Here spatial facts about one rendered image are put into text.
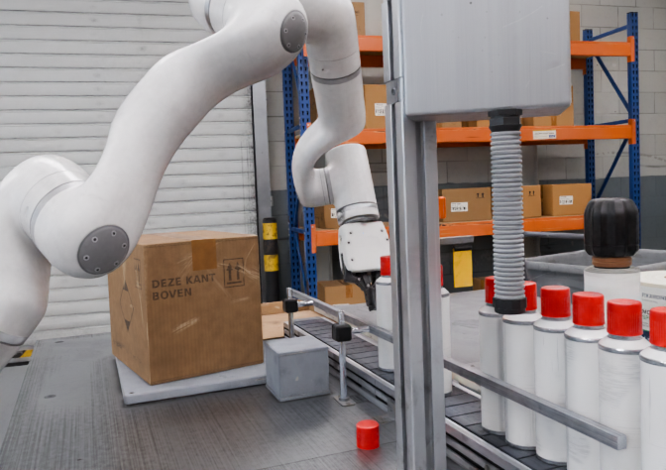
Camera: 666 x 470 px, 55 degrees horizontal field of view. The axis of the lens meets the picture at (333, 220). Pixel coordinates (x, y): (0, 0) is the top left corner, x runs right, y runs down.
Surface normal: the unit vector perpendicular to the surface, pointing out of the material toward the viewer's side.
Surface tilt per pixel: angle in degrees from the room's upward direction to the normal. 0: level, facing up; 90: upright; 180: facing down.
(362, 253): 68
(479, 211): 91
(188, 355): 90
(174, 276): 90
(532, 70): 90
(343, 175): 72
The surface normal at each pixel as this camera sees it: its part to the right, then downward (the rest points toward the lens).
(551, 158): 0.26, 0.04
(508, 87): -0.23, 0.06
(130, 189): 0.82, -0.04
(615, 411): -0.67, 0.07
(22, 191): -0.53, -0.26
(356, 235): 0.24, -0.35
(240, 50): -0.04, 0.62
